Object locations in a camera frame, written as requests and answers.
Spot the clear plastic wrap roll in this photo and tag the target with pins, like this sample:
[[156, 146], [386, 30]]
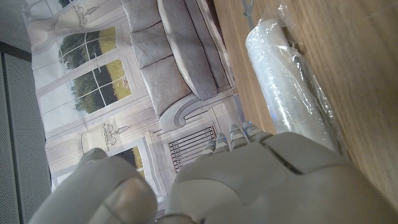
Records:
[[280, 81]]

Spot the grey tape outline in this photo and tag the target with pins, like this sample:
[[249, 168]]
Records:
[[247, 12]]

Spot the grey perforated panel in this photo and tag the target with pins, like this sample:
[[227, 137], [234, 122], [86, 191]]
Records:
[[21, 140]]

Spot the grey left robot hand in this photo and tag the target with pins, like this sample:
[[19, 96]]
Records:
[[264, 186]]

